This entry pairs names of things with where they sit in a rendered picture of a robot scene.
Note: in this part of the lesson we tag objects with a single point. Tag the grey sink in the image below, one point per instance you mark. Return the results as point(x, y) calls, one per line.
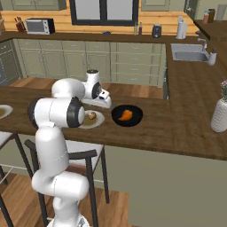
point(189, 53)

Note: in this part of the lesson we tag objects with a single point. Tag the black kettle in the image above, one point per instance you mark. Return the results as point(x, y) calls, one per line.
point(156, 31)

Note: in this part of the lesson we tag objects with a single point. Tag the white plate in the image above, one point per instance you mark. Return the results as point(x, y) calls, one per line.
point(99, 119)

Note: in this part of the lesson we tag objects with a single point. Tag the green wall cupboards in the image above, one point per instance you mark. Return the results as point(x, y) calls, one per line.
point(35, 4)
point(162, 5)

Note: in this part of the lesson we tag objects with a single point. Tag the brown jar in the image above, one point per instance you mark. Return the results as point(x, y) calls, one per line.
point(211, 15)

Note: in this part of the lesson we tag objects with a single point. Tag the black framed window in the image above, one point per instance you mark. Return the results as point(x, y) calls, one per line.
point(103, 11)

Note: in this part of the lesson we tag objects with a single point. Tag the green bottle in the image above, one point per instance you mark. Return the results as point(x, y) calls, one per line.
point(135, 29)

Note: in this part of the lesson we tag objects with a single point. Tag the small dark bowl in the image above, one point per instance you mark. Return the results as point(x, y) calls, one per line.
point(106, 32)

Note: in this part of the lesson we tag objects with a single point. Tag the orange chicken drumstick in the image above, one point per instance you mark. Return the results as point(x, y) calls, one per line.
point(126, 115)

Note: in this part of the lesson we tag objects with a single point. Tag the white bowl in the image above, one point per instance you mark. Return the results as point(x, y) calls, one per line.
point(4, 111)

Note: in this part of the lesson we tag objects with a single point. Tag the black plate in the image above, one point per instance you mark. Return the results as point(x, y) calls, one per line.
point(134, 118)

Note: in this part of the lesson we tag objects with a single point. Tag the white textured vase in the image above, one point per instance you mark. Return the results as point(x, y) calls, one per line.
point(220, 116)

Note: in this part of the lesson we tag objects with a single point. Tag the red jar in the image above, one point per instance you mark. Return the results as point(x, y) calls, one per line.
point(206, 17)

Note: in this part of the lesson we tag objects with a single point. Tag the pink flowers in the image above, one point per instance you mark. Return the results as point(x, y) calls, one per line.
point(224, 88)

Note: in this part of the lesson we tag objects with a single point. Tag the silver toaster oven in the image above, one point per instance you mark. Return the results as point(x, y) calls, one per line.
point(40, 26)

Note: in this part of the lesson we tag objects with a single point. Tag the dark bottle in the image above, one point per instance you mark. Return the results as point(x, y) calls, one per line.
point(140, 29)

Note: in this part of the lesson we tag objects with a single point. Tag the brown knife block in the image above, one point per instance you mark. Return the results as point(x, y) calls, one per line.
point(20, 26)

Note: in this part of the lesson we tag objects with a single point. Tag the silver tap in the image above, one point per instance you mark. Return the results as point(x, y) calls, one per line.
point(204, 43)

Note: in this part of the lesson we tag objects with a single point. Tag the white soap dispenser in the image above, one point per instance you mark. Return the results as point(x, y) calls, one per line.
point(212, 57)

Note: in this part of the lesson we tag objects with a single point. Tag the green base cupboards run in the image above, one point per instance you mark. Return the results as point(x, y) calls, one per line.
point(124, 62)

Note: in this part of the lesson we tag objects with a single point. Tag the grey oven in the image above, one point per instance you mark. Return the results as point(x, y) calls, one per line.
point(9, 62)

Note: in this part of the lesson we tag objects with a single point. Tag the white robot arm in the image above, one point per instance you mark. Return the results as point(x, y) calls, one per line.
point(51, 153)

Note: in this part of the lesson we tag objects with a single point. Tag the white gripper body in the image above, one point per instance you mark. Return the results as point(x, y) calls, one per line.
point(100, 103)

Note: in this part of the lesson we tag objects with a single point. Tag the black bar stool grey seat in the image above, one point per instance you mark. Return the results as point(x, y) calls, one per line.
point(7, 137)
point(88, 155)

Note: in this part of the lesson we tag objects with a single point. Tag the brown mushroom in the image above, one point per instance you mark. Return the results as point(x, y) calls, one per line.
point(92, 115)

